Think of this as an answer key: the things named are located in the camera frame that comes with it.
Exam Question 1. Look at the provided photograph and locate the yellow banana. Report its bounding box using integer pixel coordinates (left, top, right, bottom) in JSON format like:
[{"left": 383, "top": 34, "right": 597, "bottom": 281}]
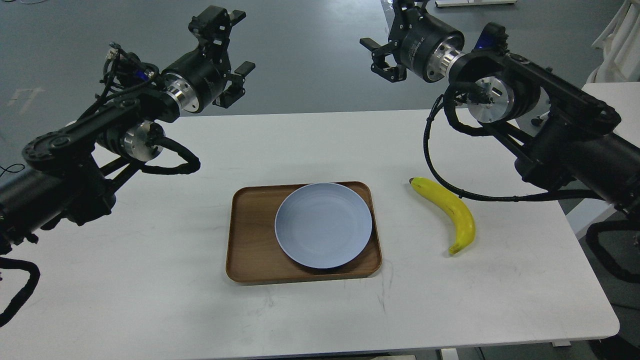
[{"left": 409, "top": 177, "right": 477, "bottom": 256}]

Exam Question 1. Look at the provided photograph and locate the brown wooden tray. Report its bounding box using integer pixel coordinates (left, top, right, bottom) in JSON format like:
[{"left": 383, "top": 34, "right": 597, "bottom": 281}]
[{"left": 226, "top": 184, "right": 383, "bottom": 285}]

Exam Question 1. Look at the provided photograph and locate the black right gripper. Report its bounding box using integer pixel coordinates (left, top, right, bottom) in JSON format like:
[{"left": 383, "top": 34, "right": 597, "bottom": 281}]
[{"left": 359, "top": 0, "right": 465, "bottom": 84}]

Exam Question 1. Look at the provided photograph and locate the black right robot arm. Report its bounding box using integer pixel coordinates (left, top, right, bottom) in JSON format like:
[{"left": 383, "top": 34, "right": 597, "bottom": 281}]
[{"left": 359, "top": 0, "right": 640, "bottom": 284}]

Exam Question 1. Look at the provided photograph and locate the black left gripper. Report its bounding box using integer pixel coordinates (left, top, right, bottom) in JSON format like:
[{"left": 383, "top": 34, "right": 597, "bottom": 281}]
[{"left": 161, "top": 6, "right": 256, "bottom": 114}]

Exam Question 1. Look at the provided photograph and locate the light blue round plate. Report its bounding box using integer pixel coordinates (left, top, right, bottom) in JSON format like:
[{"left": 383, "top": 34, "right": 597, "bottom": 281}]
[{"left": 273, "top": 183, "right": 374, "bottom": 270}]

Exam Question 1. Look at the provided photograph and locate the white chair frame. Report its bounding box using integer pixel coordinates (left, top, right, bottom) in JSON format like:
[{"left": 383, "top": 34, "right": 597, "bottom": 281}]
[{"left": 530, "top": 0, "right": 640, "bottom": 127}]

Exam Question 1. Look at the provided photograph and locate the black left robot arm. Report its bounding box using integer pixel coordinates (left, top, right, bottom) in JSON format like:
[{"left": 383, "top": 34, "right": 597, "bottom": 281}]
[{"left": 0, "top": 6, "right": 255, "bottom": 325}]

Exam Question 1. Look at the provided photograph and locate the white table base far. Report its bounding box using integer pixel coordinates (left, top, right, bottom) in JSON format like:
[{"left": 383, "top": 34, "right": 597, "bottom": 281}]
[{"left": 434, "top": 0, "right": 518, "bottom": 8}]

